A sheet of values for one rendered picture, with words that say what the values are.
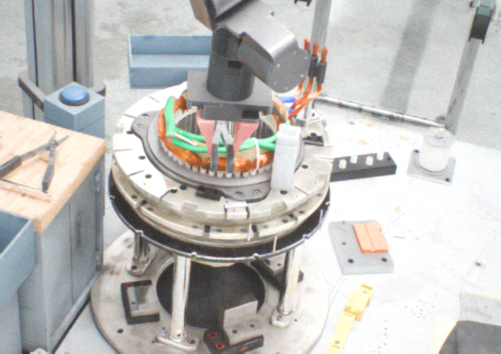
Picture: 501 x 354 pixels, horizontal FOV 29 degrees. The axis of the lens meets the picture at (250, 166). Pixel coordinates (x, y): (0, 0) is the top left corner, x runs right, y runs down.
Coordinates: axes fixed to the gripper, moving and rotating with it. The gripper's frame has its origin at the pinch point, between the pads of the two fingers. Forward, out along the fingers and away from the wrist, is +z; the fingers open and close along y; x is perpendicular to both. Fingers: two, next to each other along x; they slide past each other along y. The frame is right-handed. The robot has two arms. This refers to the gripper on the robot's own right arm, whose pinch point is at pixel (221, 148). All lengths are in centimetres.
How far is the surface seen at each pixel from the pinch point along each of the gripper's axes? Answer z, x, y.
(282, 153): 3.6, 4.6, 8.5
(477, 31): 48, 122, 75
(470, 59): 77, 157, 89
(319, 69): -2.3, 16.8, 13.9
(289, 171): 6.4, 4.3, 9.9
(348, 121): 41, 67, 32
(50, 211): 14.0, 2.0, -21.6
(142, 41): 15, 49, -11
